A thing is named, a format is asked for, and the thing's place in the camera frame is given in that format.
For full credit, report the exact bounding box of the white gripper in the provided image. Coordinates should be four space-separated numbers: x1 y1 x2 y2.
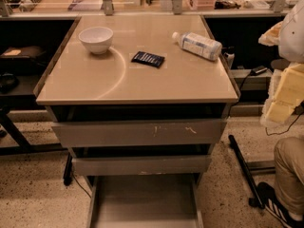
258 22 304 124

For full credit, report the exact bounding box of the dark blue rxbar wrapper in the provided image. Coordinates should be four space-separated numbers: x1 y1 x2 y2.
131 51 164 68

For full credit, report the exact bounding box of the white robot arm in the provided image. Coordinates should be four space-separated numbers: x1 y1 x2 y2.
258 0 304 127

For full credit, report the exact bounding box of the top grey drawer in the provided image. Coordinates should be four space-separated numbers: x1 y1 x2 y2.
52 119 226 147

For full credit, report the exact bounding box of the middle grey drawer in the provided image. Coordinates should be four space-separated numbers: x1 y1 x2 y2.
72 155 211 176

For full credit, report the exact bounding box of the grey drawer cabinet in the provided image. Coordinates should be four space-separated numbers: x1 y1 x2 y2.
32 14 241 228

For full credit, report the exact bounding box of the open bottom grey drawer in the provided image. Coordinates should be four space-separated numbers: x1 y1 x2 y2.
86 174 204 228

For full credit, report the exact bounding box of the black power adapter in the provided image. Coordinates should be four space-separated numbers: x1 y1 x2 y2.
250 66 267 76

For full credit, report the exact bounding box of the clear plastic water bottle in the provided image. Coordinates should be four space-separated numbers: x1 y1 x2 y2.
172 32 222 61

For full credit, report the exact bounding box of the black striped sneaker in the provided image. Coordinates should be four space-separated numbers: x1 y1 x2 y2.
257 182 304 228

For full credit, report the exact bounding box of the white ceramic bowl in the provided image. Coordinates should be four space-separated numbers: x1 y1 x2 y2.
78 27 114 54

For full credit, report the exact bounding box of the black cable on floor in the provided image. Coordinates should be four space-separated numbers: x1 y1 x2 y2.
264 102 304 137

